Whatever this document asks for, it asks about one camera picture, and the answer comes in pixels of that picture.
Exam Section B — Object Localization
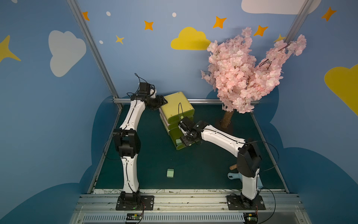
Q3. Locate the left controller board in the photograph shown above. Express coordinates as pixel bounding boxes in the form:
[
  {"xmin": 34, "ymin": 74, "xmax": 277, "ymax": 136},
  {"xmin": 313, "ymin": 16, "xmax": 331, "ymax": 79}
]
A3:
[{"xmin": 125, "ymin": 213, "xmax": 143, "ymax": 222}]

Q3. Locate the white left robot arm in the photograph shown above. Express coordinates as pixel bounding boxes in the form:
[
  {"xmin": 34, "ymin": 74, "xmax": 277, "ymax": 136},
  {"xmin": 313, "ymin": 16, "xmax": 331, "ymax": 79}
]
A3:
[{"xmin": 112, "ymin": 93, "xmax": 167, "ymax": 194}]

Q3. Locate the pink blossom tree crown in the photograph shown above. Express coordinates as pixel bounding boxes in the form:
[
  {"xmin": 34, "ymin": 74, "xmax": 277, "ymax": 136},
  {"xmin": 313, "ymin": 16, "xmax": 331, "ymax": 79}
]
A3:
[{"xmin": 201, "ymin": 27, "xmax": 307, "ymax": 113}]

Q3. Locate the light green plug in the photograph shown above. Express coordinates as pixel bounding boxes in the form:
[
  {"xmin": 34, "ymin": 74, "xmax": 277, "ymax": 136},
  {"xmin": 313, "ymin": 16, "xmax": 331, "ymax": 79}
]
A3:
[{"xmin": 167, "ymin": 169, "xmax": 174, "ymax": 178}]

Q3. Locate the right controller board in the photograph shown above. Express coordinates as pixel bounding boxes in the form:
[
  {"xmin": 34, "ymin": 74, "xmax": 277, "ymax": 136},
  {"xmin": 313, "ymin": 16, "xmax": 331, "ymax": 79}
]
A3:
[{"xmin": 243, "ymin": 213, "xmax": 258, "ymax": 224}]

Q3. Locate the green drawer cabinet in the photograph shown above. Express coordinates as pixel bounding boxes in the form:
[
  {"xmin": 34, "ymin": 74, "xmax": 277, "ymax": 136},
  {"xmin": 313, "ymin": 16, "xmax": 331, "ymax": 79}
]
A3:
[{"xmin": 159, "ymin": 91, "xmax": 195, "ymax": 150}]

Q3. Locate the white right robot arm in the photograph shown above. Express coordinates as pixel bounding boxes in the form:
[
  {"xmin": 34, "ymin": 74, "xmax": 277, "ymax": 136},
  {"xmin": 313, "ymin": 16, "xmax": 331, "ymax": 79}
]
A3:
[{"xmin": 179, "ymin": 117, "xmax": 262, "ymax": 201}]

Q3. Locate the light blue cutting board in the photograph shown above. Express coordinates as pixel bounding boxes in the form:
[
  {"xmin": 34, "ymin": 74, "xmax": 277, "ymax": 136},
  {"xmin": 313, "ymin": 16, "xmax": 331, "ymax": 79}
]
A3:
[{"xmin": 227, "ymin": 162, "xmax": 263, "ymax": 190}]

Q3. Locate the aluminium frame rail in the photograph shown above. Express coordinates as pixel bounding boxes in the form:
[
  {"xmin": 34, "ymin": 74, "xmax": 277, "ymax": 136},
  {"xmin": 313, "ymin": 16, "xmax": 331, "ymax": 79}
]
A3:
[{"xmin": 113, "ymin": 97, "xmax": 261, "ymax": 105}]

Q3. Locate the brown tree trunk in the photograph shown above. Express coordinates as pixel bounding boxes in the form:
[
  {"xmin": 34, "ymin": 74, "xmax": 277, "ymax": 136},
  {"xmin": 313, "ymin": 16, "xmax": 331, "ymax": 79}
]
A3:
[{"xmin": 221, "ymin": 110, "xmax": 235, "ymax": 129}]

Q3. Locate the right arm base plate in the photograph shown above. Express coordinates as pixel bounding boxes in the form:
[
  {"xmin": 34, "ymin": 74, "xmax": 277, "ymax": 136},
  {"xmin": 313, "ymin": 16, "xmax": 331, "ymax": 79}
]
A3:
[{"xmin": 226, "ymin": 194, "xmax": 266, "ymax": 211}]

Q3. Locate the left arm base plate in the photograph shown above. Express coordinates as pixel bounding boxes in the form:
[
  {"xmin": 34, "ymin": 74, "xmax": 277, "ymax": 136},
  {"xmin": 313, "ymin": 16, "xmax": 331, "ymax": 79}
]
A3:
[{"xmin": 115, "ymin": 194, "xmax": 155, "ymax": 211}]

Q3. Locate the dark metal tree base plate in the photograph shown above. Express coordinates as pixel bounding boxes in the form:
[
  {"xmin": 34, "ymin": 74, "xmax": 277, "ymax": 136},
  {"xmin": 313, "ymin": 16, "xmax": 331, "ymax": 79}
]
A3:
[{"xmin": 215, "ymin": 122, "xmax": 234, "ymax": 135}]

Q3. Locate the controller board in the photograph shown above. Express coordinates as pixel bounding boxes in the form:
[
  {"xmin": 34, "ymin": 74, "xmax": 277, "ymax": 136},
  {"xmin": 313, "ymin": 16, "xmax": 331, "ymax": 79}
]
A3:
[
  {"xmin": 243, "ymin": 213, "xmax": 258, "ymax": 224},
  {"xmin": 125, "ymin": 213, "xmax": 143, "ymax": 222}
]

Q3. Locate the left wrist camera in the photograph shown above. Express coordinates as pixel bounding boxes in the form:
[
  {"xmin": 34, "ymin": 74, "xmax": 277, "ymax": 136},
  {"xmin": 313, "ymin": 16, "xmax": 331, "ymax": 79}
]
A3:
[{"xmin": 137, "ymin": 82, "xmax": 151, "ymax": 95}]

